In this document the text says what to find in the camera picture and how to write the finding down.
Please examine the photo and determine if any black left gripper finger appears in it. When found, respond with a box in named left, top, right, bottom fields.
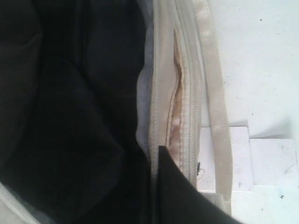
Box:
left=158, top=146, right=238, bottom=224

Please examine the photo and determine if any cream fabric duffel bag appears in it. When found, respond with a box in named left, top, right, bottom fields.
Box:
left=0, top=0, right=232, bottom=224

